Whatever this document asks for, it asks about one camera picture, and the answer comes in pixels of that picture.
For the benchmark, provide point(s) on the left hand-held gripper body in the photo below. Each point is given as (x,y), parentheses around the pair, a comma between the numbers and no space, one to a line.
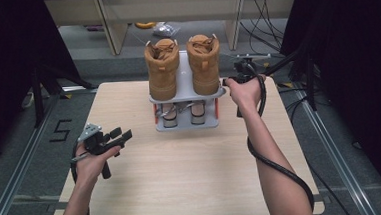
(95,143)

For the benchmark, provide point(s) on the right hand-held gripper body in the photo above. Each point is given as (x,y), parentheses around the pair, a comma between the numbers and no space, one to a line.
(246,69)

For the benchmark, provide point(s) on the tan suede boot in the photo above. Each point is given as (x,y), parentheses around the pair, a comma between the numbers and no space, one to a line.
(161,75)
(204,70)

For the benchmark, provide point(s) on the white two-tier shoe rack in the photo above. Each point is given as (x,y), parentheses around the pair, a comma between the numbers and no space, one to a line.
(185,81)

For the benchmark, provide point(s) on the person's right hand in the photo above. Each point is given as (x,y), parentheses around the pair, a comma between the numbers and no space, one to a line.
(249,95)

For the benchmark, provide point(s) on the person's left hand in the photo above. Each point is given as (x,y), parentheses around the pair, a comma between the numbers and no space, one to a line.
(88,170)

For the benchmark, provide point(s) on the clear plastic bag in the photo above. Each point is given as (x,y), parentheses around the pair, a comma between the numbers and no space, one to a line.
(166,29)

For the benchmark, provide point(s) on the black curtain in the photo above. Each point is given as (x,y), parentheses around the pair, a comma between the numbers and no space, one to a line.
(358,43)
(1,49)

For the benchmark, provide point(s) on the aluminium floor rail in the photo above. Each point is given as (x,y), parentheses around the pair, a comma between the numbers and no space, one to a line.
(331,155)
(21,158)

